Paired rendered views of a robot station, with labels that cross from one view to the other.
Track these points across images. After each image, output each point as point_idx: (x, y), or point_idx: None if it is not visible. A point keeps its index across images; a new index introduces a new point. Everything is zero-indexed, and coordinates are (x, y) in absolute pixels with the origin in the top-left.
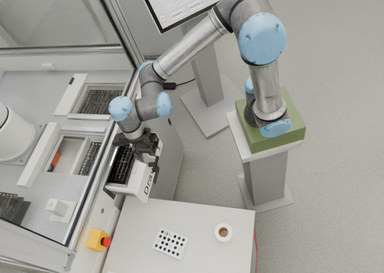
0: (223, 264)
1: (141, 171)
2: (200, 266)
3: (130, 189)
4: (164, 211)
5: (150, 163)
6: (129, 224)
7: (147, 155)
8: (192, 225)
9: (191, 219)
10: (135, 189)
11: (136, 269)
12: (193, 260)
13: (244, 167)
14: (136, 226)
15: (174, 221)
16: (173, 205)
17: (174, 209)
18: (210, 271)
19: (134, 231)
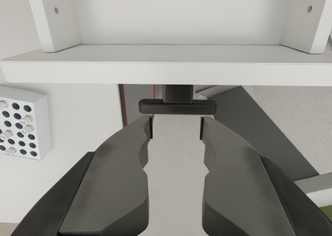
0: (40, 198)
1: (113, 69)
2: (19, 171)
3: (37, 12)
4: (89, 87)
5: (177, 88)
6: None
7: (214, 77)
8: (79, 149)
9: (91, 146)
10: (14, 63)
11: None
12: (21, 159)
13: (249, 109)
14: (24, 19)
15: (73, 115)
16: (108, 105)
17: (99, 109)
18: (21, 183)
19: (10, 17)
